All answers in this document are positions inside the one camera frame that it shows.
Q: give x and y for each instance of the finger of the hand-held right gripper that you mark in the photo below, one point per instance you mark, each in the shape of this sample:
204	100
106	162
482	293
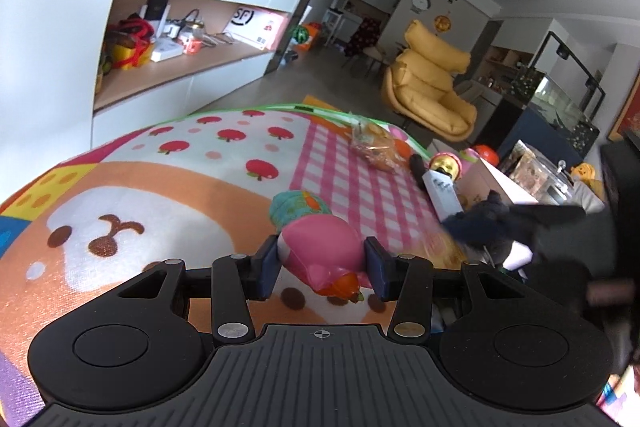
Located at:
545	217

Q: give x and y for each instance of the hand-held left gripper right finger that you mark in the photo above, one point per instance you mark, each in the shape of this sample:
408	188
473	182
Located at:
379	269

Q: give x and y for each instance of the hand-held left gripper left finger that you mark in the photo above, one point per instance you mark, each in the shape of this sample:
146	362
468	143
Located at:
267	267

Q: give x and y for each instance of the pink plush toy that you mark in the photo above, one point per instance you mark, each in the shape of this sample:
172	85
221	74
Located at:
320	247

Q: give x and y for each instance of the white cardboard box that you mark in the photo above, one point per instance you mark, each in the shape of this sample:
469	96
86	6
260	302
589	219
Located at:
500	182

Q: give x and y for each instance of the dark blue cloth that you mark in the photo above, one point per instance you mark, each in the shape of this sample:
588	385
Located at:
475	224

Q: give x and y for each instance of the grey sofa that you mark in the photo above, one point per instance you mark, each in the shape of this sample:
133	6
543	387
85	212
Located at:
590	202

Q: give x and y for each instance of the yellow bear plush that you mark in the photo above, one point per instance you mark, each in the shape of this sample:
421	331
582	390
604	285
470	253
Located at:
587	177

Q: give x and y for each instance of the orange ball toy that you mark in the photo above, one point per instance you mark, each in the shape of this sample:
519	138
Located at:
486	154

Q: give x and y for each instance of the dark blue cabinet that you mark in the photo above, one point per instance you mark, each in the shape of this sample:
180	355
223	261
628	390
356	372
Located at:
530	127

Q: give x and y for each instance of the white printed small box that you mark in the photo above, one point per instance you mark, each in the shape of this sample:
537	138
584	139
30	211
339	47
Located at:
442	197

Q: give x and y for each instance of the red and gold ball toy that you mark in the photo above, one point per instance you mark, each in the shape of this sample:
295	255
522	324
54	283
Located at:
445	164

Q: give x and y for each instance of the glass aquarium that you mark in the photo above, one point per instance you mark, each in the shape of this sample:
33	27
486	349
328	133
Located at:
565	102

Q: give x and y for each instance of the clear bag of bread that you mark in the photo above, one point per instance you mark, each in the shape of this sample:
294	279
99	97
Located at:
377	144

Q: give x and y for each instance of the large red framed picture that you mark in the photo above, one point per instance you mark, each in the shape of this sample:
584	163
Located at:
627	112

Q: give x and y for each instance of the colourful printed play mat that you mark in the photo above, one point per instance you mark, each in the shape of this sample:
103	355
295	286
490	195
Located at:
150	187

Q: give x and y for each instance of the wooden shelf unit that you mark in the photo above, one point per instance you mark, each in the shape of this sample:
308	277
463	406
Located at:
505	67

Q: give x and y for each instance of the yellow lounge chair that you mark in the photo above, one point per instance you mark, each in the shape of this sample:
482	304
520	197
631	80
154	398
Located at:
425	87

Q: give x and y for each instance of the chair with red dotted cloth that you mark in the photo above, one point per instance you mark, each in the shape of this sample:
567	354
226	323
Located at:
365	39

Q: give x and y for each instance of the watermelon toy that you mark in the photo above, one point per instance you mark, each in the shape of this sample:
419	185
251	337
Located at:
300	35

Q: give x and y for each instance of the white printed flat carton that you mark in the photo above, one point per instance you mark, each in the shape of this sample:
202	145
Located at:
255	29

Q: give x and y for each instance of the glass jar with red label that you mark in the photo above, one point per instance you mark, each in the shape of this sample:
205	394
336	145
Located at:
192	39

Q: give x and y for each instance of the white rack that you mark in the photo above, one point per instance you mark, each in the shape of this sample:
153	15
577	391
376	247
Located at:
340	24

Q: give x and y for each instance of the red and yellow bag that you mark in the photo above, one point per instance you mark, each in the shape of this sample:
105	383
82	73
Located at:
131	44

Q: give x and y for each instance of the black and white router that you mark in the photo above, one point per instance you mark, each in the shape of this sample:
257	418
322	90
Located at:
157	14

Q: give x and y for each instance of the orange wall ornament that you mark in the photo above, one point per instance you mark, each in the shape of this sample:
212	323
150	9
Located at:
443	24

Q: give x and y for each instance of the round wall clock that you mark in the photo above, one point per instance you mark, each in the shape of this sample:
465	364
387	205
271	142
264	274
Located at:
422	1

